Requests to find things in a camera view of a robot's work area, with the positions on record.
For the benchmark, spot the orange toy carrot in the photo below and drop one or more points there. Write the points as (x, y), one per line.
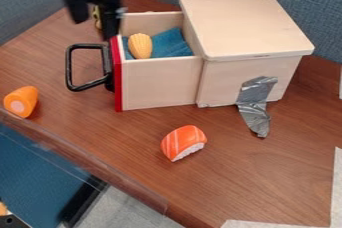
(22, 100)

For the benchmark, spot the yellow toy corn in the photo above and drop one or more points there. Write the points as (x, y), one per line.
(140, 46)

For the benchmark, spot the drawer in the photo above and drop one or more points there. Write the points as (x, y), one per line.
(156, 78)

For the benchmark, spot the grey tape strip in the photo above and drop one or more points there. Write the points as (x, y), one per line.
(254, 102)

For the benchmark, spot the cabinet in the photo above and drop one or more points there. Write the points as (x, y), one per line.
(249, 45)

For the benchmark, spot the blue cloth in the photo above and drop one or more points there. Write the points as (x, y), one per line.
(171, 43)

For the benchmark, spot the toy salmon sushi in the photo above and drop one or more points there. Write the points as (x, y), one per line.
(182, 141)

